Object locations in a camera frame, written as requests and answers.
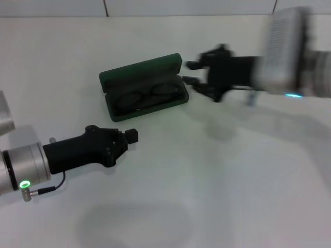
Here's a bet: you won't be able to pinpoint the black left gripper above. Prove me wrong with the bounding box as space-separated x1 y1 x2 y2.
42 125 140 175

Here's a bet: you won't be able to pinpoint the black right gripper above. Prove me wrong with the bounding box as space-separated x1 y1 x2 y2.
182 44 261 102

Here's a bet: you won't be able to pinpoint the black round glasses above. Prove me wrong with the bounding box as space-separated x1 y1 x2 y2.
113 83 182 113

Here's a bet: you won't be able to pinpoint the green glasses case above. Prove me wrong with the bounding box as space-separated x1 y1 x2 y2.
98 53 190 123

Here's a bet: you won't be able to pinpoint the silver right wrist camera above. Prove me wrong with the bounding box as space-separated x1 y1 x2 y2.
254 7 315 95

